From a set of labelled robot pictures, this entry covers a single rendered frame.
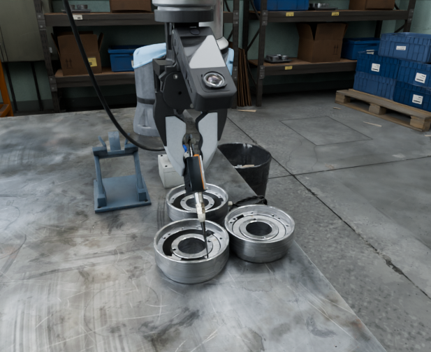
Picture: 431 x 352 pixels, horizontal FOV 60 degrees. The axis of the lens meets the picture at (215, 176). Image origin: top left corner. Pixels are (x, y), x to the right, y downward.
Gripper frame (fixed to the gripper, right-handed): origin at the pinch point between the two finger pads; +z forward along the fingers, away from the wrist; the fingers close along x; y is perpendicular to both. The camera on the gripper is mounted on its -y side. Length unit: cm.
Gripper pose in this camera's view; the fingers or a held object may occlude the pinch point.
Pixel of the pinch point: (192, 168)
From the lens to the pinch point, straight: 51.8
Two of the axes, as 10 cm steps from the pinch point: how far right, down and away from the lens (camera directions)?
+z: 0.0, 9.0, 4.4
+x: -9.6, 1.3, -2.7
